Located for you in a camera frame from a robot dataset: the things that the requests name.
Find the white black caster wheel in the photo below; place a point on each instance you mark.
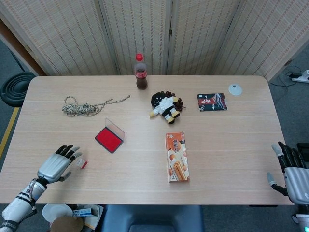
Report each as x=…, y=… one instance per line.
x=296, y=218

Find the black white plush doll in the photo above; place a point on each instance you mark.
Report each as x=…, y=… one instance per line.
x=164, y=105

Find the dark red bead bunch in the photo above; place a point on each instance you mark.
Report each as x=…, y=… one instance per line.
x=179, y=104

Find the orange egg roll box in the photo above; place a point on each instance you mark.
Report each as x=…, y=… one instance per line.
x=177, y=158

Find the red ink pad clear lid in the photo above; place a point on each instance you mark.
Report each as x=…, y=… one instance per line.
x=108, y=139

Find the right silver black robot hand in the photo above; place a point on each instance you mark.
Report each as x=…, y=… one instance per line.
x=298, y=181

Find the cola bottle red cap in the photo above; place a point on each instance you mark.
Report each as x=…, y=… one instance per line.
x=141, y=77

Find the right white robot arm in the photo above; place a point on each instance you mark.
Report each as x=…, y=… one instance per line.
x=304, y=215

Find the black ribbed round base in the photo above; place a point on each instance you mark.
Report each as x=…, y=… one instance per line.
x=17, y=89

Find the black red flat snack box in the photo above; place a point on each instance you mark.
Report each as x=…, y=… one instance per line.
x=212, y=102

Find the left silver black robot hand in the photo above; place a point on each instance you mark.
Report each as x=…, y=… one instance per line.
x=51, y=168

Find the white power strip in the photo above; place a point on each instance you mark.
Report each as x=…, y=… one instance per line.
x=303, y=77

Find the woven bamboo folding screen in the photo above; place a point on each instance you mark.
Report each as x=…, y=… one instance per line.
x=72, y=36

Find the small blue white box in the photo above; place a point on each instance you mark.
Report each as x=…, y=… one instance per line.
x=82, y=212

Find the dark blue chair seat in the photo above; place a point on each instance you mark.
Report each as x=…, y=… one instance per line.
x=152, y=217

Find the brown round plush item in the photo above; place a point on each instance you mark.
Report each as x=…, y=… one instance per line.
x=67, y=224

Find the small red white stamp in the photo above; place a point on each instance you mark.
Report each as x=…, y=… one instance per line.
x=82, y=163

